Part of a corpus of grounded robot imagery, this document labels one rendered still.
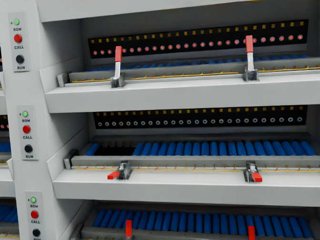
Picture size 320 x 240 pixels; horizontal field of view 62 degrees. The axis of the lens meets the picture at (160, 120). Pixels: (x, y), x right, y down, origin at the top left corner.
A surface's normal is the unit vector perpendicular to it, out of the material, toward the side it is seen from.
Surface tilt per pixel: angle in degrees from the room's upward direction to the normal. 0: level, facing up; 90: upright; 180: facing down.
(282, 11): 90
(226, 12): 90
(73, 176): 16
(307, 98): 106
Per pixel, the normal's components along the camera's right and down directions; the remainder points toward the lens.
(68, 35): 0.98, -0.03
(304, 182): -0.09, -0.93
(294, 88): -0.17, 0.37
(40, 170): -0.18, 0.11
